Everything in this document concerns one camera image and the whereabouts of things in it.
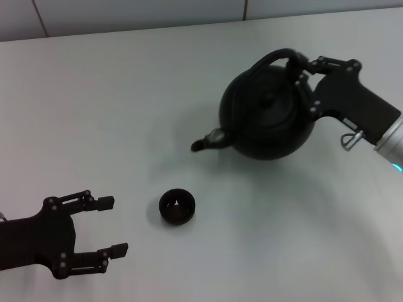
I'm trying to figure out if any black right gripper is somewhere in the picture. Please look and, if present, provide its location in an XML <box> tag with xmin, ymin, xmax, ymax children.
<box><xmin>285</xmin><ymin>52</ymin><xmax>402</xmax><ymax>146</ymax></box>

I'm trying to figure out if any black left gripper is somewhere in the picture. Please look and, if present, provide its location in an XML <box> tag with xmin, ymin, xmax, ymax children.
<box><xmin>0</xmin><ymin>189</ymin><xmax>129</xmax><ymax>273</ymax></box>

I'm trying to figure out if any small black teacup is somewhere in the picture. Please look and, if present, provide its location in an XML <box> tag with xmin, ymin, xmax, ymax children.
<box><xmin>158</xmin><ymin>187</ymin><xmax>196</xmax><ymax>227</ymax></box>

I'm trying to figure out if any black round teapot with handle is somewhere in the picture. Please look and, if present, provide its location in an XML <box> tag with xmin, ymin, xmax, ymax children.
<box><xmin>190</xmin><ymin>47</ymin><xmax>316</xmax><ymax>162</ymax></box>

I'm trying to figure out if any right gripper connector cable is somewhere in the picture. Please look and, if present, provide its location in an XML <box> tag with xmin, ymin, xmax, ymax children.
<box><xmin>339</xmin><ymin>130</ymin><xmax>365</xmax><ymax>152</ymax></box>

